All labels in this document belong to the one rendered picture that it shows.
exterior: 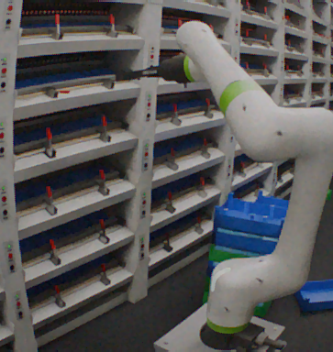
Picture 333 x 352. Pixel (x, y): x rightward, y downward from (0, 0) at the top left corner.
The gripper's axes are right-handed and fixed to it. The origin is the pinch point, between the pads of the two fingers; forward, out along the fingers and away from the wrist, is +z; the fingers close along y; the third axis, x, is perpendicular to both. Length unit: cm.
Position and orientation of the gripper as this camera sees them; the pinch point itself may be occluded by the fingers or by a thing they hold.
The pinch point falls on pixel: (126, 76)
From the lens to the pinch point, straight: 158.0
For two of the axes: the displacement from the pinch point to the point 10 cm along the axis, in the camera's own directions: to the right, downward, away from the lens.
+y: 5.8, -2.1, 7.9
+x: -1.1, -9.8, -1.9
